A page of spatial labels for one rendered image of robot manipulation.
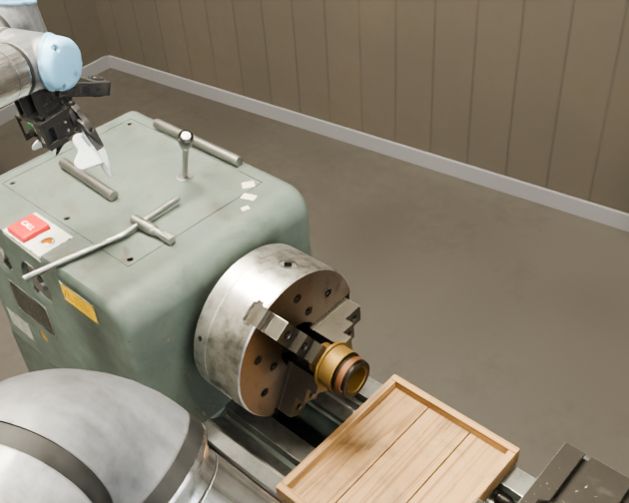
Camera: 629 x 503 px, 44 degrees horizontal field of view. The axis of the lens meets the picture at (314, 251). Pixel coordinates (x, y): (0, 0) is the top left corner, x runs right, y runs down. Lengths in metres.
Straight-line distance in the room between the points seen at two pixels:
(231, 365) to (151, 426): 0.89
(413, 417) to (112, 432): 1.18
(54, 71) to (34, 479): 0.75
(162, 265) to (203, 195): 0.23
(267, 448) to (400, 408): 0.29
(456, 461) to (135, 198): 0.83
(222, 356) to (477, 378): 1.62
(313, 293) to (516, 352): 1.65
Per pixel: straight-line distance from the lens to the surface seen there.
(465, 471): 1.56
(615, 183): 3.58
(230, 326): 1.40
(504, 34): 3.47
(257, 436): 1.67
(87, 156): 1.39
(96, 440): 0.49
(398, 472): 1.55
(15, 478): 0.47
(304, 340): 1.39
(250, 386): 1.45
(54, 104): 1.39
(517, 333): 3.08
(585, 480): 1.48
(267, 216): 1.55
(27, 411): 0.49
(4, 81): 1.09
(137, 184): 1.68
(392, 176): 3.89
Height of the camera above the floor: 2.15
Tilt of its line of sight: 39 degrees down
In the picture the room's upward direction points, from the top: 4 degrees counter-clockwise
